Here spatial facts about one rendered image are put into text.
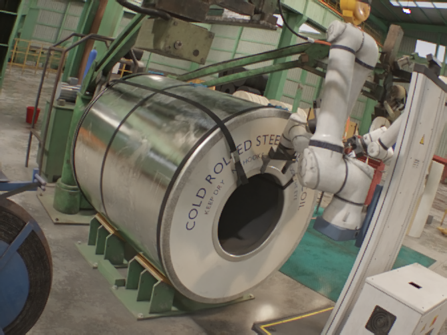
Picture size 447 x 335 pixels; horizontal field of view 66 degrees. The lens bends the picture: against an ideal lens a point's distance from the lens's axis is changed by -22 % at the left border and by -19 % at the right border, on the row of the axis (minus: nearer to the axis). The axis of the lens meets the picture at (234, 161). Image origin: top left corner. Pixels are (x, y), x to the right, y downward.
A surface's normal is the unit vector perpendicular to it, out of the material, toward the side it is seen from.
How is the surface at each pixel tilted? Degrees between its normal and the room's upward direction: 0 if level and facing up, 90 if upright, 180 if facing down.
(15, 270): 90
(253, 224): 60
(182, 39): 90
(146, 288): 90
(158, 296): 90
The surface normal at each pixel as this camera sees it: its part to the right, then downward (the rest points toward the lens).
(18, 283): 0.77, 0.32
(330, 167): 0.25, 0.07
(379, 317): -0.77, -0.11
